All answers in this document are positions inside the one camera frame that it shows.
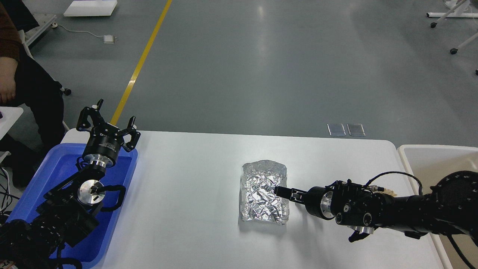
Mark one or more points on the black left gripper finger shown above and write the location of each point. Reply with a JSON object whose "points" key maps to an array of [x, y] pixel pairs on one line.
{"points": [[128, 137], [90, 117]]}

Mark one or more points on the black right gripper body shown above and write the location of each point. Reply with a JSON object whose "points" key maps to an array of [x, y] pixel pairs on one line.
{"points": [[317, 202]]}

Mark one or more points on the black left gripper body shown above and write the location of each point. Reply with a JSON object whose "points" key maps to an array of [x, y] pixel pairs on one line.
{"points": [[103, 145]]}

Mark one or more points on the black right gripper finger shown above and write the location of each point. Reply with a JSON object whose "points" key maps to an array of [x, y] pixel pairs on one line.
{"points": [[291, 194]]}

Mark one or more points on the aluminium foil sheet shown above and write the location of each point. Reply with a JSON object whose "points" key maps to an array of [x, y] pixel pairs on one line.
{"points": [[258, 200]]}

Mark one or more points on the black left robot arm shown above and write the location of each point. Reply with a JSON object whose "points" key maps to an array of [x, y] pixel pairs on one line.
{"points": [[68, 214]]}

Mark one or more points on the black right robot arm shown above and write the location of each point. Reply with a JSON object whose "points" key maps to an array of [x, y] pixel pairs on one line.
{"points": [[451, 208]]}

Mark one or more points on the person's hand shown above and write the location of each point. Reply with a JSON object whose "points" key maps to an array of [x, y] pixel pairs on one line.
{"points": [[8, 67]]}

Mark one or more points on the blue plastic tray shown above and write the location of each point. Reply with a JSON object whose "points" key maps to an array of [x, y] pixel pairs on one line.
{"points": [[59, 165]]}

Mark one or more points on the crumpled brown paper ball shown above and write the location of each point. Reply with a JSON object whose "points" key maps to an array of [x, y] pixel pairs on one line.
{"points": [[390, 193]]}

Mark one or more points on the seated person in black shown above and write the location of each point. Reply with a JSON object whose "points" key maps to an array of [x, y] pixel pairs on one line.
{"points": [[35, 88]]}

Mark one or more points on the left floor metal plate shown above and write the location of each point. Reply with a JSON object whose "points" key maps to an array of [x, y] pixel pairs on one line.
{"points": [[336, 130]]}

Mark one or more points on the floor metal plate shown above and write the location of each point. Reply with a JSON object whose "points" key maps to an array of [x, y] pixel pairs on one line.
{"points": [[336, 130], [356, 130]]}

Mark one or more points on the right floor metal plate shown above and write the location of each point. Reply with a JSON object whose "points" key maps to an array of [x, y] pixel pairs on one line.
{"points": [[356, 130]]}

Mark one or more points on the white flat board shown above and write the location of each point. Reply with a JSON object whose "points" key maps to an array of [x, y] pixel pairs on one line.
{"points": [[81, 8]]}

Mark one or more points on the beige plastic bin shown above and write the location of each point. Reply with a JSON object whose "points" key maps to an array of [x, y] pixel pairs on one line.
{"points": [[431, 163]]}

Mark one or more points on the white wheeled stand base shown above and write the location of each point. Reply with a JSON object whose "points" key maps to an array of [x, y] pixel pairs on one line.
{"points": [[442, 53]]}

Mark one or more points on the white power adapter with cable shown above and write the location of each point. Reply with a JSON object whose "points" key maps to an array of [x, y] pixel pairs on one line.
{"points": [[107, 39]]}

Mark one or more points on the grey metal frame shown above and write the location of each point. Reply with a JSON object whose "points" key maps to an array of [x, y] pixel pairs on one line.
{"points": [[45, 21]]}

